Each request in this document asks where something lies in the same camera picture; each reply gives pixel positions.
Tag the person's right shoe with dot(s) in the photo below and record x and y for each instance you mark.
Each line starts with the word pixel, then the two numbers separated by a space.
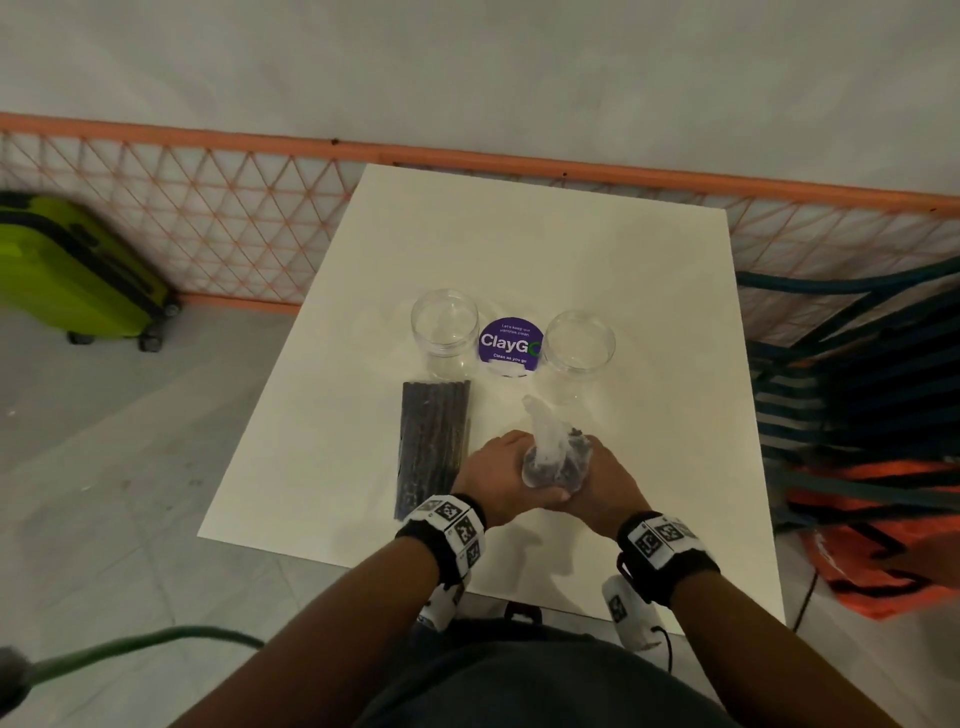
pixel 523 611

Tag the person's dark clothing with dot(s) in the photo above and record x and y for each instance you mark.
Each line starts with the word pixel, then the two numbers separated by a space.
pixel 540 682

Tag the stack of teal chairs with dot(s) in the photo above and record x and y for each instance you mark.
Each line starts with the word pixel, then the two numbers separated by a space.
pixel 847 397

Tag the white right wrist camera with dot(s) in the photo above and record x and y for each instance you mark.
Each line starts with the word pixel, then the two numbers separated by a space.
pixel 626 611

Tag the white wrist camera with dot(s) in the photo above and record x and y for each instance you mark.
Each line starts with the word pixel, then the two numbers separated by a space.
pixel 441 607
pixel 626 611

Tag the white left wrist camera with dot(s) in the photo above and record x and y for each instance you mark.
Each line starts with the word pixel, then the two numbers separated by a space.
pixel 441 607

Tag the wristband with marker tags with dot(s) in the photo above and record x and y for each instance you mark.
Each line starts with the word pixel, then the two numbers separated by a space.
pixel 446 532
pixel 664 551

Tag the orange mesh fence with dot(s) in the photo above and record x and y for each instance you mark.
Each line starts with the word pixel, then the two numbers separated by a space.
pixel 187 217

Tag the black straw packet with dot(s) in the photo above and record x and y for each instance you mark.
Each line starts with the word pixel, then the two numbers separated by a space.
pixel 553 461
pixel 433 442

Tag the person's left forearm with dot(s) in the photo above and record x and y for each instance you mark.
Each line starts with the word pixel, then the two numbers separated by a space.
pixel 322 645

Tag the right wristband with marker tags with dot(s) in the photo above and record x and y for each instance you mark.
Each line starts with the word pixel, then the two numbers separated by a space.
pixel 664 551

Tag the person's left hand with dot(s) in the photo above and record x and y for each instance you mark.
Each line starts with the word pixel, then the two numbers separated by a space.
pixel 491 476

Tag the person's right hand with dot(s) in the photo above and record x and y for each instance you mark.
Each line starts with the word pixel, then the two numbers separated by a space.
pixel 611 495

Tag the orange bag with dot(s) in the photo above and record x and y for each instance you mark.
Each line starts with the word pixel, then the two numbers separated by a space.
pixel 885 555

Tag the lime green suitcase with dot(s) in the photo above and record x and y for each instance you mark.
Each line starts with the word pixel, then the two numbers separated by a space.
pixel 67 277

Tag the person's right forearm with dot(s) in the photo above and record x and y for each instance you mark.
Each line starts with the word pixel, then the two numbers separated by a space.
pixel 765 660

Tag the clear plastic cup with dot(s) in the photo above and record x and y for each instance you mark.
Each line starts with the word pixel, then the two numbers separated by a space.
pixel 579 349
pixel 445 330

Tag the left wristband with marker tags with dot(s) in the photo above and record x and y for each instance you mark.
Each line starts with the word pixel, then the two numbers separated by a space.
pixel 446 532

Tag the round purple sticker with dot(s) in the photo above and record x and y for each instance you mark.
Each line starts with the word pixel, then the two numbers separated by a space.
pixel 508 343

